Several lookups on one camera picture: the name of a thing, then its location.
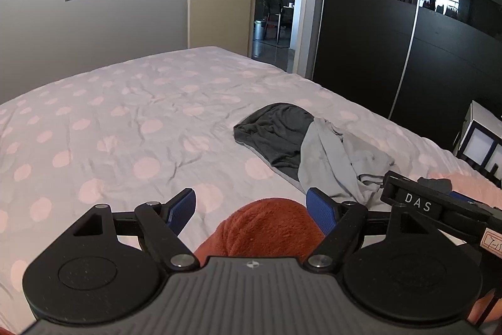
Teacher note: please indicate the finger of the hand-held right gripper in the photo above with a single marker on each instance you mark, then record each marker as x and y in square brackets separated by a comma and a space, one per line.
[417, 197]

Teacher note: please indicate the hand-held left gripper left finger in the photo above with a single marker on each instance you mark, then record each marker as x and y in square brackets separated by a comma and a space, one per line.
[182, 206]

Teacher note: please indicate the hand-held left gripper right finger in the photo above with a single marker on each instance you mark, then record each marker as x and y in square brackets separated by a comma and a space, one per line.
[319, 207]

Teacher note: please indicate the light grey pants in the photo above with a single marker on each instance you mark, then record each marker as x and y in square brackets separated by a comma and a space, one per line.
[325, 158]

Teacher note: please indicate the pink cloth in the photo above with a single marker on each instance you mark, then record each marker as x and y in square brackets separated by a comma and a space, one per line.
[476, 184]

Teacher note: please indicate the orange fleece cloth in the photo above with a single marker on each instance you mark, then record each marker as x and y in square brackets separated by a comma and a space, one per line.
[259, 229]

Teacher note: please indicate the white cabinet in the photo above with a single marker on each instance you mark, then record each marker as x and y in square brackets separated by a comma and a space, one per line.
[478, 138]

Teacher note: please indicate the dark grey garment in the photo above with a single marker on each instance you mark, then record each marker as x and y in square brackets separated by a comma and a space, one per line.
[274, 135]

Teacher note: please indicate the bed with pink dotted sheet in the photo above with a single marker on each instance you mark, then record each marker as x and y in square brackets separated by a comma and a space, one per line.
[117, 115]

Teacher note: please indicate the black wardrobe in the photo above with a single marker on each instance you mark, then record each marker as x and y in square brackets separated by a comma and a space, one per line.
[364, 25]

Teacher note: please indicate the metal trash can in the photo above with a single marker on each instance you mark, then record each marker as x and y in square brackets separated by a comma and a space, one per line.
[260, 29]

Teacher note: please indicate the dark chair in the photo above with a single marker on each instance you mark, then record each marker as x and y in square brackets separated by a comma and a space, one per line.
[283, 21]

